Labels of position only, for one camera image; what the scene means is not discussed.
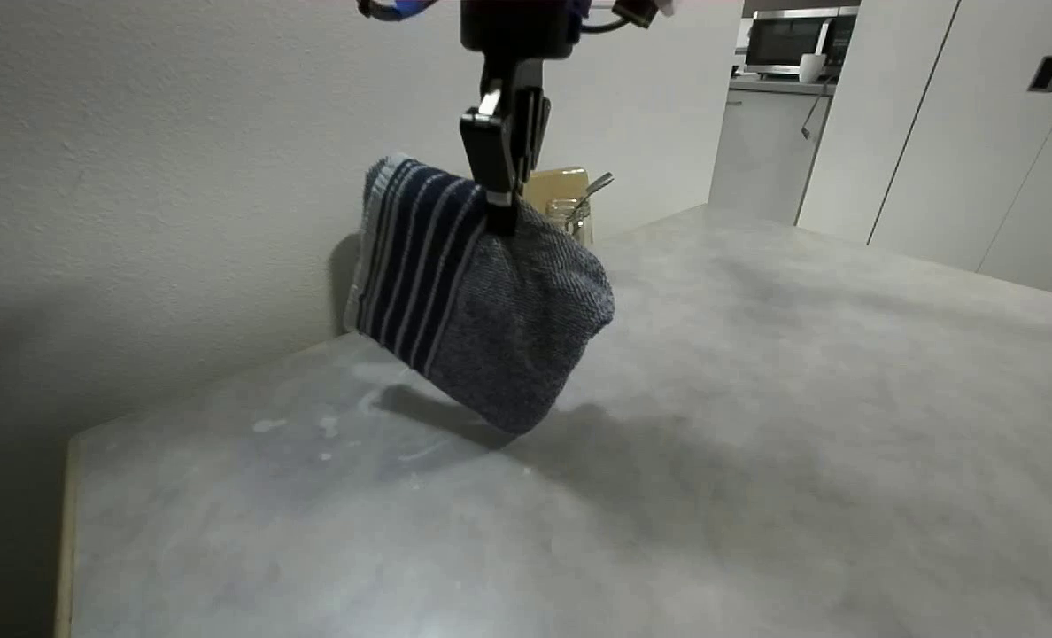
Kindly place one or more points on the microwave oven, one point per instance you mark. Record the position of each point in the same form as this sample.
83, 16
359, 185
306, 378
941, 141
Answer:
792, 37

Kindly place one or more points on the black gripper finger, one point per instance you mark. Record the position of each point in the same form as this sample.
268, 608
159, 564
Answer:
490, 154
529, 126

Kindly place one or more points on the white cup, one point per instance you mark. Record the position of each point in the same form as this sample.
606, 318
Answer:
812, 70

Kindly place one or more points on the dark wall plate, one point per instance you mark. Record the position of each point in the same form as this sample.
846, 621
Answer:
1049, 72

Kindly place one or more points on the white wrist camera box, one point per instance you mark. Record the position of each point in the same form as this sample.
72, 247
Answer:
636, 9

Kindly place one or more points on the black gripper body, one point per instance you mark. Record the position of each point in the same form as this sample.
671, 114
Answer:
518, 26

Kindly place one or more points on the white counter cabinet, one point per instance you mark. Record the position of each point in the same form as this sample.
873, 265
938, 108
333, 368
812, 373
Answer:
767, 148

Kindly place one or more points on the blue grey striped towel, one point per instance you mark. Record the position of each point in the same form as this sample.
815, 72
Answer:
490, 295

